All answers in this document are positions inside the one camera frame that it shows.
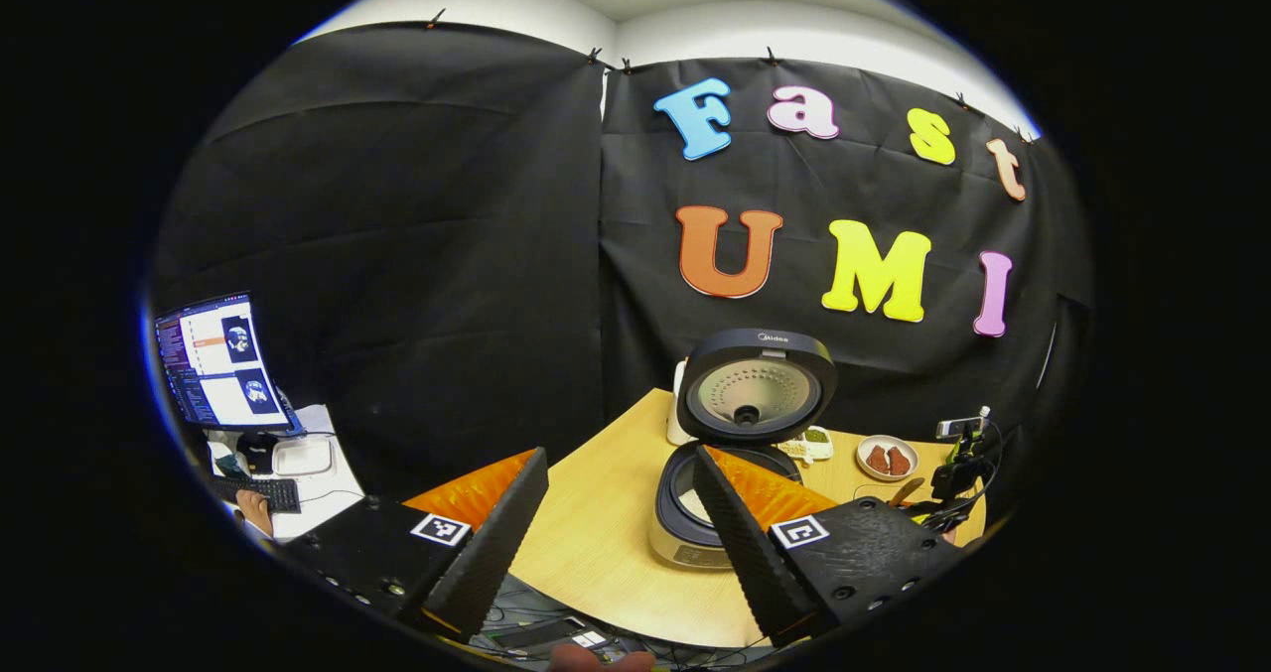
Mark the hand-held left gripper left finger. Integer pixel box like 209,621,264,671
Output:
296,446,551,644

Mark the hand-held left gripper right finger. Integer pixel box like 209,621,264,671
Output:
691,443,970,649

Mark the dark grey rice cooker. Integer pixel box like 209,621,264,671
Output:
648,328,839,571

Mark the white round plate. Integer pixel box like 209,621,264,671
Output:
856,435,921,483

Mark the white divided dish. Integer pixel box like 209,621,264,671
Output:
777,426,836,464

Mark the white side desk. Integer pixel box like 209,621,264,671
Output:
204,404,369,543

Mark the white toaster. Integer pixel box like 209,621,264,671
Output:
665,357,697,448

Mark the white box device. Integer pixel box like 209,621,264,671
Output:
272,437,335,478

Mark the black keyboard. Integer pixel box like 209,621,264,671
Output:
208,474,303,515

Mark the black desk gadget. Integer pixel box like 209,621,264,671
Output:
235,431,282,475

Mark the black backdrop cloth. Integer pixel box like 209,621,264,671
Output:
149,22,1093,544

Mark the computer monitor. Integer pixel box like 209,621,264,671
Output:
153,292,305,438

